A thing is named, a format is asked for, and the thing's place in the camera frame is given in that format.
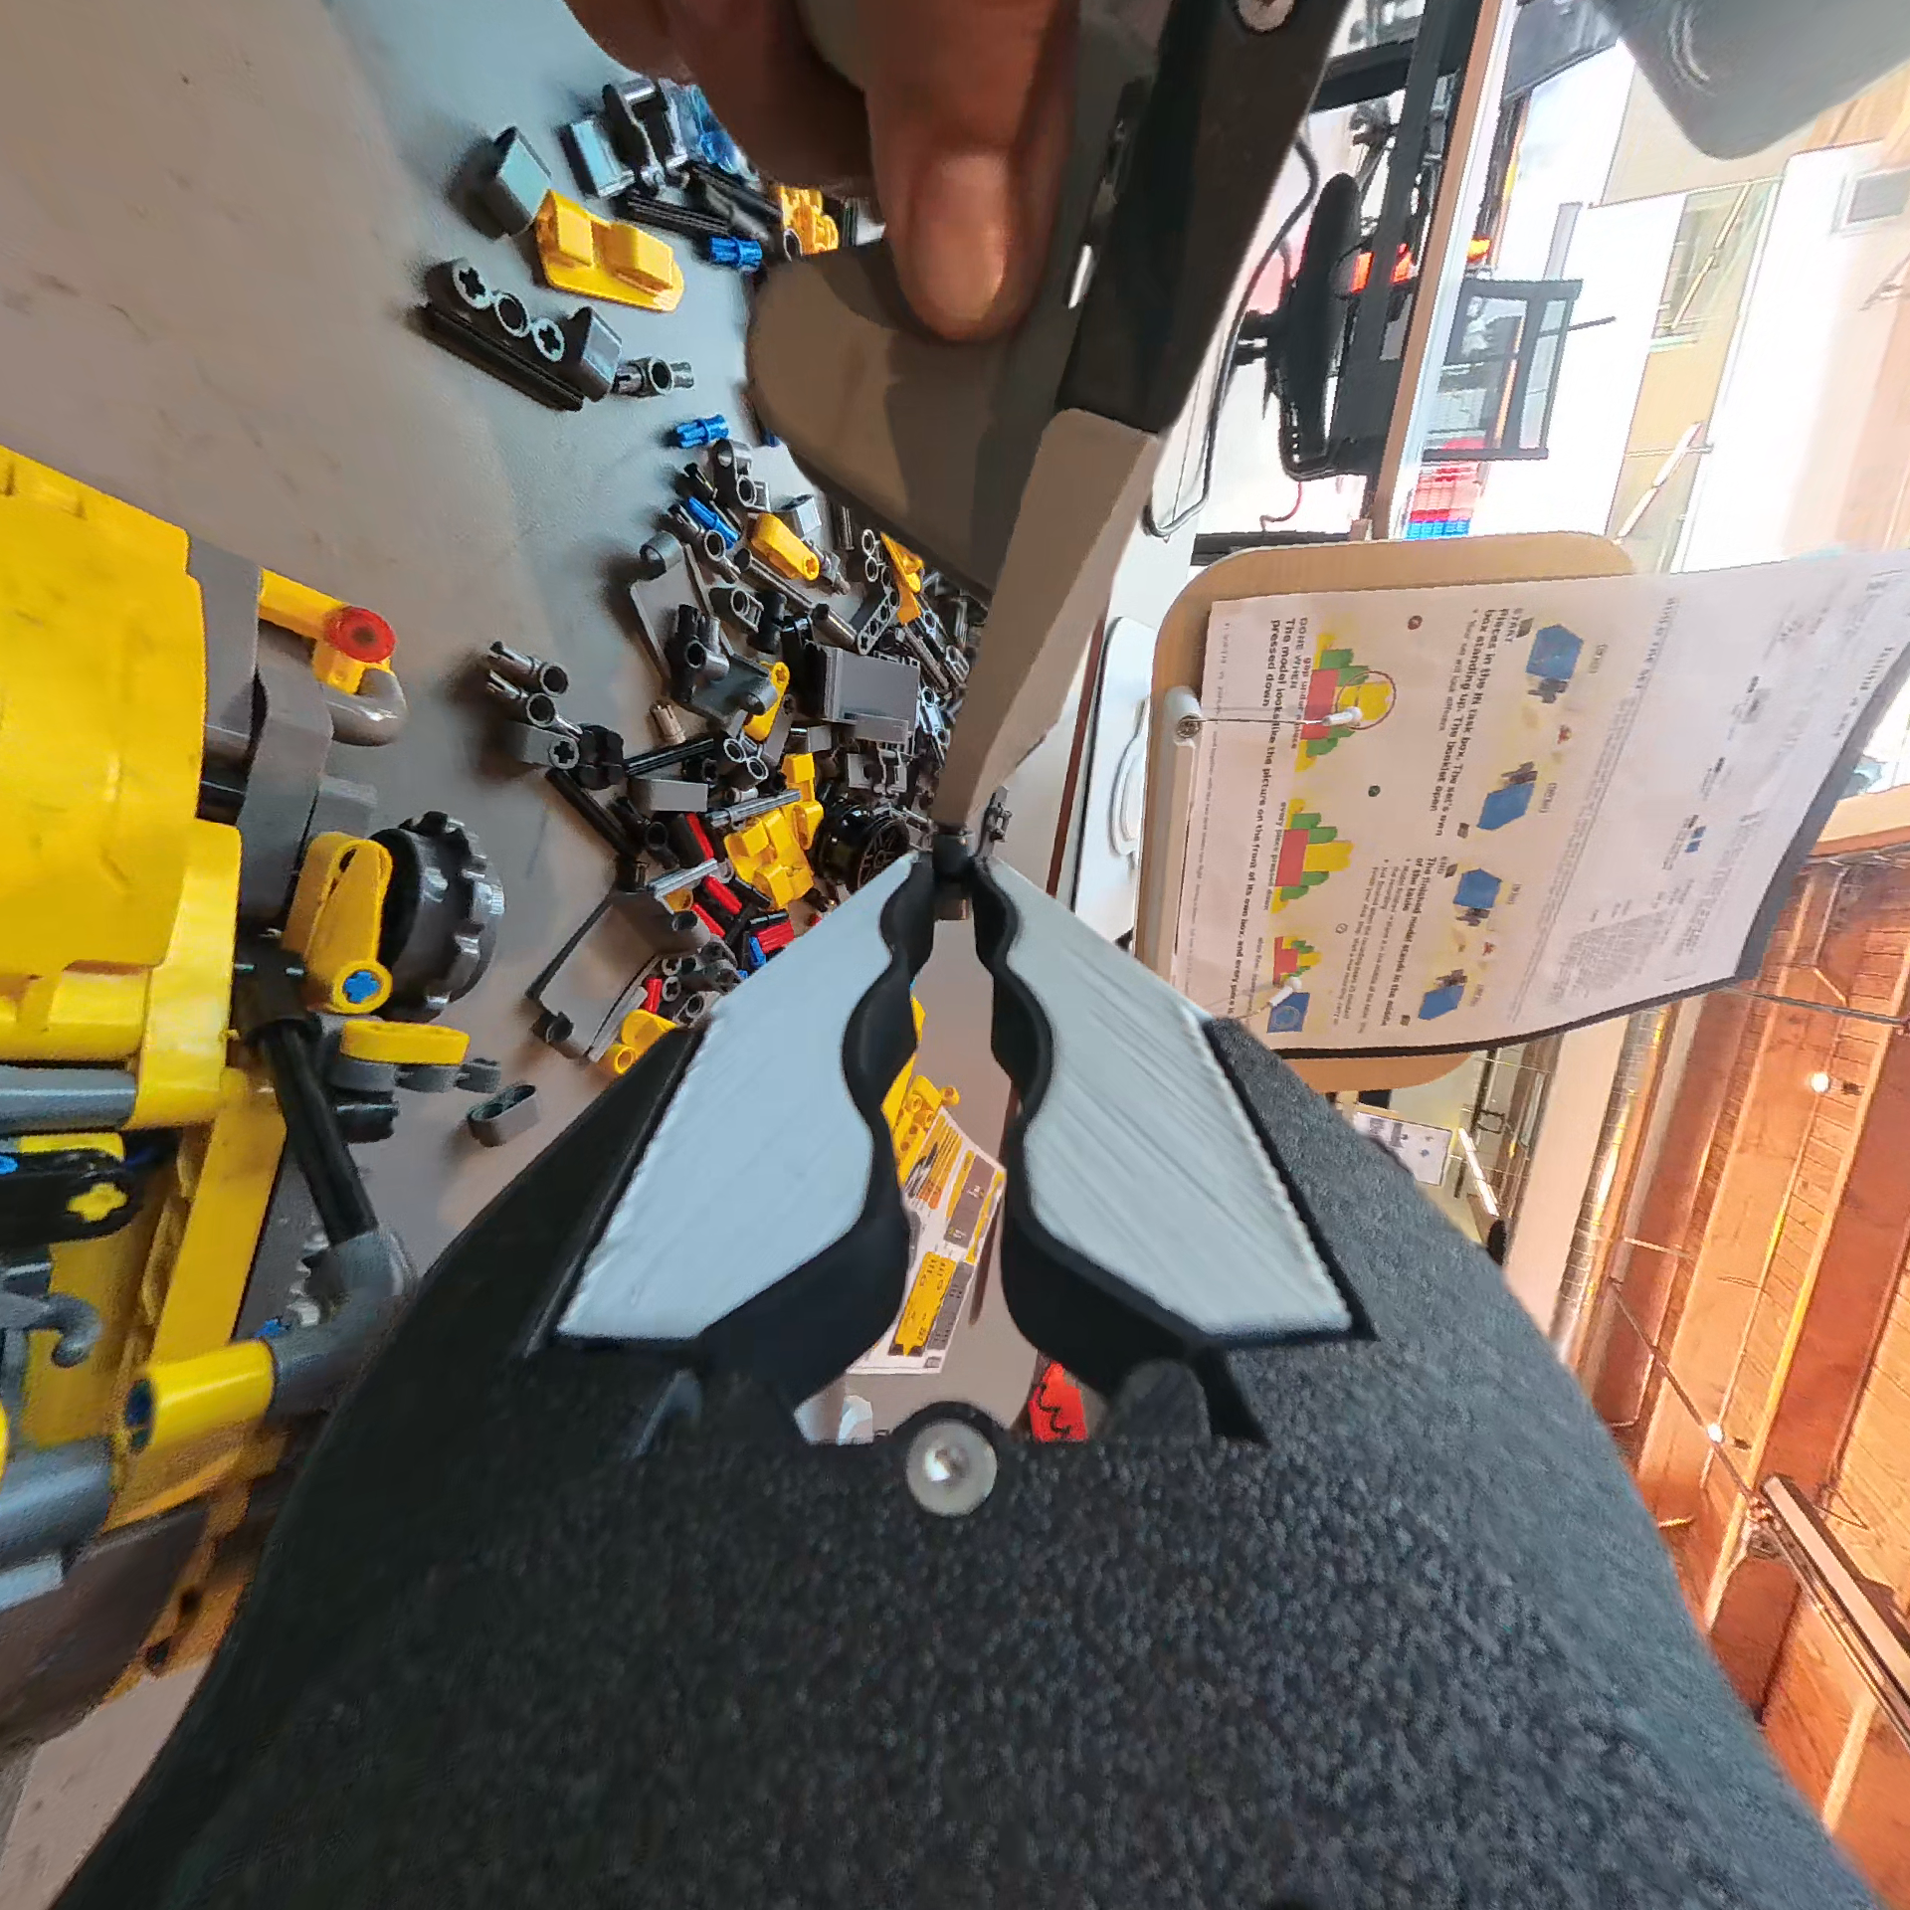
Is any dark rounded object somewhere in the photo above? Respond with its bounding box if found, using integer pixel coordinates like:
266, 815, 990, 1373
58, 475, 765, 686
1618, 0, 1910, 163

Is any black office chair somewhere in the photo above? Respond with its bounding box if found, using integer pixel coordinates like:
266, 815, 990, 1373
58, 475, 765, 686
1234, 169, 1404, 482

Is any person's left hand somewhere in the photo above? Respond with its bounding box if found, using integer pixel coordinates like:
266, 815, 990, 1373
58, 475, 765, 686
563, 0, 1081, 346

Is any yellow sticker sheet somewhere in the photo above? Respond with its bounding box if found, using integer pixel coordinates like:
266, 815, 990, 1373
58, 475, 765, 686
846, 1073, 1009, 1377

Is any pile of mixed small bricks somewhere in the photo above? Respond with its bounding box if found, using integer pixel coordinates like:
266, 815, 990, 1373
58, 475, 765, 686
483, 76, 996, 1079

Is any grey desk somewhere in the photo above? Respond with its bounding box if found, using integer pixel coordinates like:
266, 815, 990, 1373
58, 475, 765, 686
0, 0, 1136, 1910

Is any black toy wheel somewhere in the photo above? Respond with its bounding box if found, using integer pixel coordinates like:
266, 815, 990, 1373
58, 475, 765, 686
811, 799, 915, 897

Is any yellow toy vehicle model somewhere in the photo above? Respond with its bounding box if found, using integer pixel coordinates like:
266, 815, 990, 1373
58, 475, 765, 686
0, 444, 508, 1755

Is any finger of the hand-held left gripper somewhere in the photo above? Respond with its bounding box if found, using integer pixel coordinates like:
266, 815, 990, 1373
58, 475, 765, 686
936, 406, 1167, 834

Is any silver ventilation duct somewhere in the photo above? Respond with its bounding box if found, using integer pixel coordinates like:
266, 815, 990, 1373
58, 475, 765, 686
1547, 1091, 1648, 1350

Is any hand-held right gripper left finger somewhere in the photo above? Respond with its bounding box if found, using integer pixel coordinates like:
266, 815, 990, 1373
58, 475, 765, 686
553, 854, 942, 1406

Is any black beam with cross holes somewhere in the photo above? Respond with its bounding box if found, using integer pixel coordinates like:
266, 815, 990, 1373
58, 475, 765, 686
423, 256, 628, 416

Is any yellow curved panel brick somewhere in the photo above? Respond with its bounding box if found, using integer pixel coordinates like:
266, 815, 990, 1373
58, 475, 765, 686
532, 189, 690, 318

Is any small dark grey curved brick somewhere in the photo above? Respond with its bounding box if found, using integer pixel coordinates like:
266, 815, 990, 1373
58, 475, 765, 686
446, 128, 555, 240

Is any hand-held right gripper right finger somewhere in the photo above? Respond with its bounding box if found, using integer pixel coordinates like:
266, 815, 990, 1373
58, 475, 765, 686
962, 859, 1356, 1444

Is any printed instruction sheet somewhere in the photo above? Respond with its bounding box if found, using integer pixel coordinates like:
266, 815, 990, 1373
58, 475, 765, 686
1167, 549, 1910, 1058

